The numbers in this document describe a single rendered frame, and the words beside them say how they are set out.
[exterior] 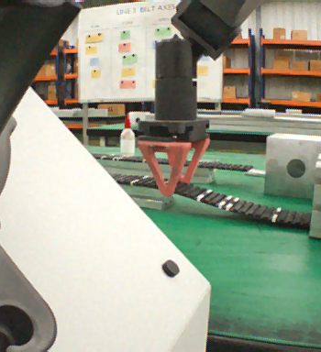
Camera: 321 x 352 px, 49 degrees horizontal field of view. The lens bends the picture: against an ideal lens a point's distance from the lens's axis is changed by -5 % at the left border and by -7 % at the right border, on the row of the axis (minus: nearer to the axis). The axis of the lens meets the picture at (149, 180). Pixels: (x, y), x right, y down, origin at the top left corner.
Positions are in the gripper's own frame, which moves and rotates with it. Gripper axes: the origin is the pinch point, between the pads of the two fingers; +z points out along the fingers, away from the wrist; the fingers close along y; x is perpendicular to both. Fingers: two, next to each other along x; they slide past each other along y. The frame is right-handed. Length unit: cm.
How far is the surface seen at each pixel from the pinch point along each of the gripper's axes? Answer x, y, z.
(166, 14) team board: 132, 272, -98
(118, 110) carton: 245, 366, -3
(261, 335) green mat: -17.8, -25.2, 3.1
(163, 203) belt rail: 1.0, -1.4, 2.2
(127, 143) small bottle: 30.4, 36.7, -0.9
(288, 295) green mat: -18.6, -19.1, 3.1
